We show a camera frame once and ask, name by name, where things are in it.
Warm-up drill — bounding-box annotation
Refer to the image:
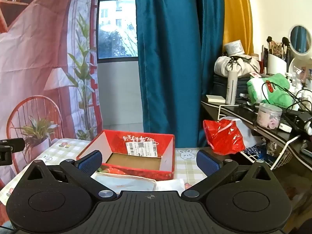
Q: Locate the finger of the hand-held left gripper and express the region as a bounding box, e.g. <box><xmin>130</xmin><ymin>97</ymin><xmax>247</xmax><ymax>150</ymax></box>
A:
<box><xmin>0</xmin><ymin>151</ymin><xmax>14</xmax><ymax>165</ymax></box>
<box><xmin>0</xmin><ymin>138</ymin><xmax>25</xmax><ymax>152</ymax></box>

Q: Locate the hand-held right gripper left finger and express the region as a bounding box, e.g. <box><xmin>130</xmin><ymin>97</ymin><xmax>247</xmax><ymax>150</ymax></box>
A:
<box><xmin>23</xmin><ymin>150</ymin><xmax>118</xmax><ymax>199</ymax></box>

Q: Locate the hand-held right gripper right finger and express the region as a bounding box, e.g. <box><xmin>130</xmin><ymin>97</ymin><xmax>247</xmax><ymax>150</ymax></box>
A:
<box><xmin>180</xmin><ymin>149</ymin><xmax>276</xmax><ymax>198</ymax></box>

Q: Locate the red strawberry cardboard box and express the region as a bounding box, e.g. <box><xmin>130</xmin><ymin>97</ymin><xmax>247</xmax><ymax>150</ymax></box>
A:
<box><xmin>76</xmin><ymin>130</ymin><xmax>175</xmax><ymax>181</ymax></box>

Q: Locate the white grey cloth garment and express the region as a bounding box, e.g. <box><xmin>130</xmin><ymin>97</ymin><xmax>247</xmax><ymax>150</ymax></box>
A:
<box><xmin>92</xmin><ymin>172</ymin><xmax>157</xmax><ymax>195</ymax></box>

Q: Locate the red plastic bag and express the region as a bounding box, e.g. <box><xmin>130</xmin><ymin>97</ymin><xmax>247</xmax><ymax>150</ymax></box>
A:
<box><xmin>203</xmin><ymin>119</ymin><xmax>245</xmax><ymax>154</ymax></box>

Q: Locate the white crumpled cloth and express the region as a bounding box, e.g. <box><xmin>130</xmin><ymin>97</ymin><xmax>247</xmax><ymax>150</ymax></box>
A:
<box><xmin>156</xmin><ymin>178</ymin><xmax>186</xmax><ymax>192</ymax></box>

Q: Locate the blue patterned bag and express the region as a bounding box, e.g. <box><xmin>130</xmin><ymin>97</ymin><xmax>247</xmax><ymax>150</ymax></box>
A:
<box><xmin>244</xmin><ymin>146</ymin><xmax>264</xmax><ymax>157</ymax></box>

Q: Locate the black desk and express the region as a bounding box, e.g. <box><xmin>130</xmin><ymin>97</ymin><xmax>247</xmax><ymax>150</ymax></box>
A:
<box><xmin>201</xmin><ymin>95</ymin><xmax>312</xmax><ymax>171</ymax></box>

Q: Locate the cream flat box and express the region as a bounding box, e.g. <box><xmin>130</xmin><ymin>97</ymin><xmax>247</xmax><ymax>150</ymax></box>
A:
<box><xmin>206</xmin><ymin>95</ymin><xmax>226</xmax><ymax>103</ymax></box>

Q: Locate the clear plastic jar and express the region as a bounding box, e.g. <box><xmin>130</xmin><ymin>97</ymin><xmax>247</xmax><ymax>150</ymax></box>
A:
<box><xmin>257</xmin><ymin>103</ymin><xmax>283</xmax><ymax>129</ymax></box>

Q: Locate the dark zip case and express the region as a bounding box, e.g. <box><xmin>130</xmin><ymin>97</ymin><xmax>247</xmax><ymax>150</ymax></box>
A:
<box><xmin>213</xmin><ymin>73</ymin><xmax>251</xmax><ymax>100</ymax></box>

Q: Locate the white spray bottle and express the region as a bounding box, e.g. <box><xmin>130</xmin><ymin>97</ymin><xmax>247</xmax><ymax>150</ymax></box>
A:
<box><xmin>225</xmin><ymin>70</ymin><xmax>238</xmax><ymax>105</ymax></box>

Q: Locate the green plush toy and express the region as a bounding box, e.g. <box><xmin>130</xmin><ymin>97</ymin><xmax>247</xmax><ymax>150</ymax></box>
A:
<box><xmin>247</xmin><ymin>74</ymin><xmax>293</xmax><ymax>109</ymax></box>

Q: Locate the black power adapter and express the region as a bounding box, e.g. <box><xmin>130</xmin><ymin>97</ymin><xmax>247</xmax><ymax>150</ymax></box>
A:
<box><xmin>286</xmin><ymin>110</ymin><xmax>312</xmax><ymax>127</ymax></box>

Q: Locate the teal curtain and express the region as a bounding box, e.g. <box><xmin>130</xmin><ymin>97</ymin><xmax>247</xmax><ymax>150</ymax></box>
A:
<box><xmin>135</xmin><ymin>0</ymin><xmax>225</xmax><ymax>149</ymax></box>

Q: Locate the white tape roll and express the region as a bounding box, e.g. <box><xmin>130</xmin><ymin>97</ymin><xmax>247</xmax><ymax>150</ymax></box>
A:
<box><xmin>224</xmin><ymin>40</ymin><xmax>245</xmax><ymax>56</ymax></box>

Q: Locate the white brush holder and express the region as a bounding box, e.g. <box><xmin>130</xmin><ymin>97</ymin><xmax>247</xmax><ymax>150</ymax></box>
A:
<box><xmin>267</xmin><ymin>53</ymin><xmax>287</xmax><ymax>75</ymax></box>

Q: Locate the bunch of makeup brushes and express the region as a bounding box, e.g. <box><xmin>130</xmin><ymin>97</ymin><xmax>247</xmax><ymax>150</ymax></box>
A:
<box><xmin>262</xmin><ymin>36</ymin><xmax>291</xmax><ymax>60</ymax></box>

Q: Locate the window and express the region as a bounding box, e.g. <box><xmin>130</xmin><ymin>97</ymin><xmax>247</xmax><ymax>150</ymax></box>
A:
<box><xmin>97</xmin><ymin>0</ymin><xmax>139</xmax><ymax>62</ymax></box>

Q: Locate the yellow curtain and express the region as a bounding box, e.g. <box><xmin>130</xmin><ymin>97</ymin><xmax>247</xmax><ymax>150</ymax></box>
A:
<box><xmin>222</xmin><ymin>0</ymin><xmax>254</xmax><ymax>55</ymax></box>

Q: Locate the round white mirror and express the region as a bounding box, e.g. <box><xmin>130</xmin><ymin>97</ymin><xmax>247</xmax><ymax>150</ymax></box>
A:
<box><xmin>289</xmin><ymin>25</ymin><xmax>312</xmax><ymax>78</ymax></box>

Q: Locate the white wire rack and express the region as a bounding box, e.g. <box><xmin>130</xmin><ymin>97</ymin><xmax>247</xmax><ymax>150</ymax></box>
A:
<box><xmin>218</xmin><ymin>104</ymin><xmax>301</xmax><ymax>171</ymax></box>

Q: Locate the printed wall cloth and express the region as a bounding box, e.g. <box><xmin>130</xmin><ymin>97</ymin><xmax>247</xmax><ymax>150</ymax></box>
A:
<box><xmin>0</xmin><ymin>0</ymin><xmax>104</xmax><ymax>183</ymax></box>

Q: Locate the white drawstring bag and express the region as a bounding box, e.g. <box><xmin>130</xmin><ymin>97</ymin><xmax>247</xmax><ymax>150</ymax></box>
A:
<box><xmin>214</xmin><ymin>55</ymin><xmax>261</xmax><ymax>76</ymax></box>

